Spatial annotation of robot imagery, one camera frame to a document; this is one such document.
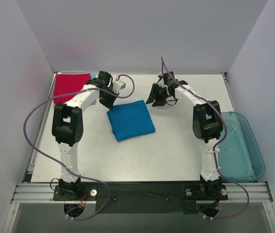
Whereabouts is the blue t shirt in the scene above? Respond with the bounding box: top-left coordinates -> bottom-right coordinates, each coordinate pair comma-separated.
107,100 -> 155,142

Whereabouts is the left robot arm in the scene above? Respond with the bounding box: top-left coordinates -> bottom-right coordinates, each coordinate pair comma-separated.
52,71 -> 126,200

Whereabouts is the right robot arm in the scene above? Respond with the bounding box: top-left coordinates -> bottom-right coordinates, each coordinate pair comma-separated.
146,72 -> 223,199

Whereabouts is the folded light teal t shirt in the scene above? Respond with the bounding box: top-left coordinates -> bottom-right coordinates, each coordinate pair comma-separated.
89,73 -> 99,105

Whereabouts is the folded red t shirt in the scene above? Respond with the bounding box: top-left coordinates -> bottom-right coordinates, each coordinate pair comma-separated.
53,73 -> 91,96

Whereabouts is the translucent blue plastic bin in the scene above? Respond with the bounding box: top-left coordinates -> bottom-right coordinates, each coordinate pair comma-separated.
218,112 -> 265,183

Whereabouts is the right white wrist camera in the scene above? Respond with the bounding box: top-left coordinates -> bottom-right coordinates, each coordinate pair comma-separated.
157,76 -> 168,88

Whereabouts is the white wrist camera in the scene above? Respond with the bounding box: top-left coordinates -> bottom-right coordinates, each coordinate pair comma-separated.
111,80 -> 126,94
157,76 -> 168,88

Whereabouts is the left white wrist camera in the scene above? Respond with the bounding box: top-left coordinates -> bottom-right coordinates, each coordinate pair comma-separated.
111,80 -> 126,94

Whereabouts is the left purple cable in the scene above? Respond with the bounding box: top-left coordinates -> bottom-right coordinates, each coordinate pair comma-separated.
23,74 -> 136,220

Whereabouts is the purple cable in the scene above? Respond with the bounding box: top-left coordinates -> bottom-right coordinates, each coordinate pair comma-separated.
160,56 -> 251,220
23,74 -> 136,220

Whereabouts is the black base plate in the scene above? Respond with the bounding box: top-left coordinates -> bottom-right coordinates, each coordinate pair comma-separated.
53,181 -> 228,214

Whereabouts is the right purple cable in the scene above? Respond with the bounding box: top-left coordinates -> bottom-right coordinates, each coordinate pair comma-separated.
160,56 -> 251,220

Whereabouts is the aluminium frame rail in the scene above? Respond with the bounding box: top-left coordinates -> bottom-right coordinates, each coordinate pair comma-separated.
11,183 -> 273,204

